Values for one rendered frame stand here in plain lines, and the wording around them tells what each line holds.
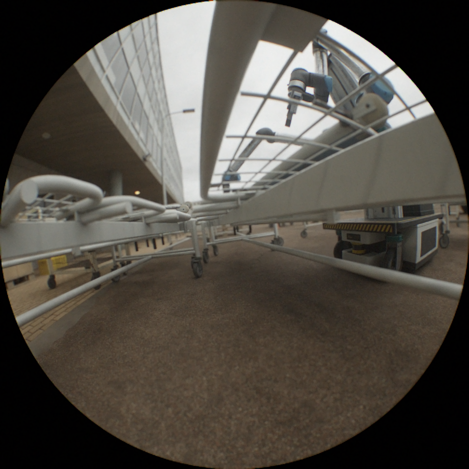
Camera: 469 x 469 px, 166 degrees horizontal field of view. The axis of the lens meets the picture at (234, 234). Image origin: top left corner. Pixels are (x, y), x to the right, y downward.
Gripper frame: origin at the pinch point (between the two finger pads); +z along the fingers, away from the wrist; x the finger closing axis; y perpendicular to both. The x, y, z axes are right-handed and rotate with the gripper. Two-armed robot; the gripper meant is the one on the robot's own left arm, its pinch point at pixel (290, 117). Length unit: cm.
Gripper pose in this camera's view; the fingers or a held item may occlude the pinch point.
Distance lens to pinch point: 80.9
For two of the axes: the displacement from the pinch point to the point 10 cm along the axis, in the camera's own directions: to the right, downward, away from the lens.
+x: -1.2, 2.0, -9.7
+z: -2.7, 9.4, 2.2
